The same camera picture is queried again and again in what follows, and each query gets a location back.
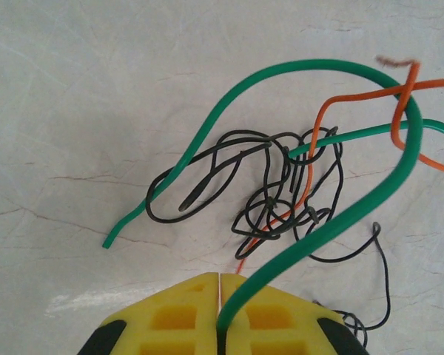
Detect orange cable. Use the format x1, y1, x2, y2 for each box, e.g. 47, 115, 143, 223
236, 55, 444, 277

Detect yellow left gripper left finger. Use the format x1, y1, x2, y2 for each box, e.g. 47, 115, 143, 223
75, 272, 221, 355

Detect green cable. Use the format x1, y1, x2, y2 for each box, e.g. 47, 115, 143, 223
101, 58, 444, 331

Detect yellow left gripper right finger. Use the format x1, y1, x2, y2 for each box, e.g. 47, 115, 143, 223
221, 273, 371, 355

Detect thin black cable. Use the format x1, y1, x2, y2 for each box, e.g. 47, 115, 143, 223
310, 221, 392, 343
146, 126, 344, 262

